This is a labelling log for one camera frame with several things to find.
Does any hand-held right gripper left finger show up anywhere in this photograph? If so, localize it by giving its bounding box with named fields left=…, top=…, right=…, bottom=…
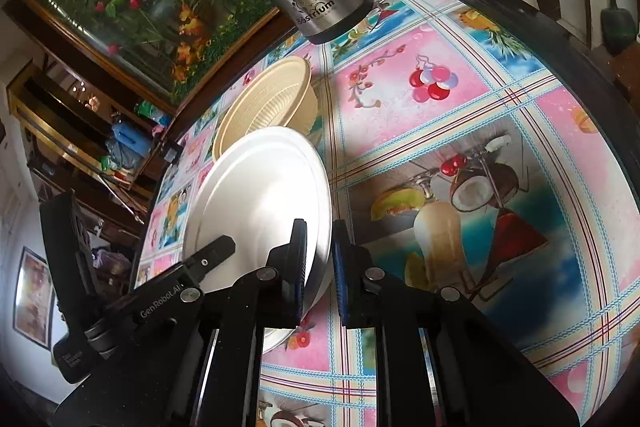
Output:
left=55, top=218, right=309, bottom=427

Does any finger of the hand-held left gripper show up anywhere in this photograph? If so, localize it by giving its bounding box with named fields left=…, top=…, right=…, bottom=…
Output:
left=181, top=234, right=237, bottom=280

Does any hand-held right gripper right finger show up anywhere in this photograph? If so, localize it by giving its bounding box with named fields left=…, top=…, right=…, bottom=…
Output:
left=331, top=219, right=582, bottom=427

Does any large white plate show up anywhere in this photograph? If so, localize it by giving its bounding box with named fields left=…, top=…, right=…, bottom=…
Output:
left=182, top=127, right=334, bottom=354

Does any blue bag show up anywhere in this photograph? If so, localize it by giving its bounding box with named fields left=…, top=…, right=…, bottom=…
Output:
left=107, top=122, right=152, bottom=170

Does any wooden glass display cabinet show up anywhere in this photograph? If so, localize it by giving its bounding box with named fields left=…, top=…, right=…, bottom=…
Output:
left=6, top=57, right=173, bottom=220

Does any fruit printed tablecloth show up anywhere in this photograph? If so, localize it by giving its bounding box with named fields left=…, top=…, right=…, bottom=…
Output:
left=132, top=0, right=635, bottom=427

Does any dark green vase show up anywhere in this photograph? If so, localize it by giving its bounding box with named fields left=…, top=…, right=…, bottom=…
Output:
left=600, top=0, right=639, bottom=56

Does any framed wall picture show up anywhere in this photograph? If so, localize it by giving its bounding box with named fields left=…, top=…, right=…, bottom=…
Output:
left=12, top=246, right=57, bottom=351

